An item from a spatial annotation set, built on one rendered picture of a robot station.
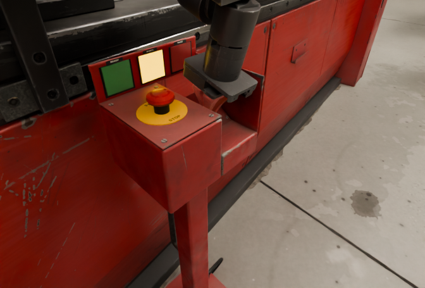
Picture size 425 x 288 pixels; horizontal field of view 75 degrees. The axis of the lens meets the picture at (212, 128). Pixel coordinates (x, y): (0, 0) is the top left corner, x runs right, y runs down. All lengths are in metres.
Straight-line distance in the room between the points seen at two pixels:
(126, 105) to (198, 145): 0.13
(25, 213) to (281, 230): 0.94
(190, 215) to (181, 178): 0.19
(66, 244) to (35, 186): 0.16
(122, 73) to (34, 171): 0.21
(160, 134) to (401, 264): 1.12
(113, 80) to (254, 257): 0.89
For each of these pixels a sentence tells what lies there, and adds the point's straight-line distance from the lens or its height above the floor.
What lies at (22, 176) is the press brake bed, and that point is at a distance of 0.52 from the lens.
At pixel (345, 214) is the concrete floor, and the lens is 1.37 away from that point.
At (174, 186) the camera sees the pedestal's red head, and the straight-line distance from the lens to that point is 0.38.
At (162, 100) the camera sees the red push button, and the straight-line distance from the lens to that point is 0.37.
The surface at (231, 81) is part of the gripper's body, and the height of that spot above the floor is 0.81.
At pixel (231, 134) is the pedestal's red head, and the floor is 0.70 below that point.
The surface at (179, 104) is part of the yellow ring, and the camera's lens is 0.41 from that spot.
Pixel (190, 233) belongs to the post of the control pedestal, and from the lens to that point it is 0.60.
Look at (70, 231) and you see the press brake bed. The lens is 0.63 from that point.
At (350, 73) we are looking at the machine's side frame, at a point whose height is 0.11.
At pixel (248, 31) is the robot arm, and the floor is 0.89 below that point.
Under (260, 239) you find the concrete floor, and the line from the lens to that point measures 1.19.
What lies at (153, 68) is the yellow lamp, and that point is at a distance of 0.47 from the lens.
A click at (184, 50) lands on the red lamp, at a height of 0.82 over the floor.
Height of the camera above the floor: 0.98
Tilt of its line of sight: 35 degrees down
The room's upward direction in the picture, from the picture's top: straight up
